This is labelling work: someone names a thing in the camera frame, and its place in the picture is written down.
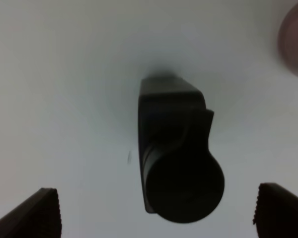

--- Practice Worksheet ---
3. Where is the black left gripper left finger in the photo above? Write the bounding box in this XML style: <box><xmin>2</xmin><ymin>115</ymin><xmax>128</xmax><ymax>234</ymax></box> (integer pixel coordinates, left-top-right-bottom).
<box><xmin>0</xmin><ymin>188</ymin><xmax>62</xmax><ymax>238</ymax></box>

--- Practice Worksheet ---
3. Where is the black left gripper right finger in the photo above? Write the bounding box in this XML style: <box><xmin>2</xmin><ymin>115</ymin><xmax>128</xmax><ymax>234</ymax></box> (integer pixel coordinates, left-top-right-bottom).
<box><xmin>253</xmin><ymin>183</ymin><xmax>298</xmax><ymax>238</ymax></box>

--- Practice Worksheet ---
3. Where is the dark green pump bottle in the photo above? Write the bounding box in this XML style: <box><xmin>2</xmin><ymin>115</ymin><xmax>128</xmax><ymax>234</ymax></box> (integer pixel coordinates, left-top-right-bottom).
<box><xmin>138</xmin><ymin>72</ymin><xmax>224</xmax><ymax>224</ymax></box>

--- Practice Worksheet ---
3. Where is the translucent pink plastic cup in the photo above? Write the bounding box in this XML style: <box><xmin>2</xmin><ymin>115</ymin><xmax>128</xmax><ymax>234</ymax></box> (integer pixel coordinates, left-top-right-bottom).
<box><xmin>278</xmin><ymin>3</ymin><xmax>298</xmax><ymax>76</ymax></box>

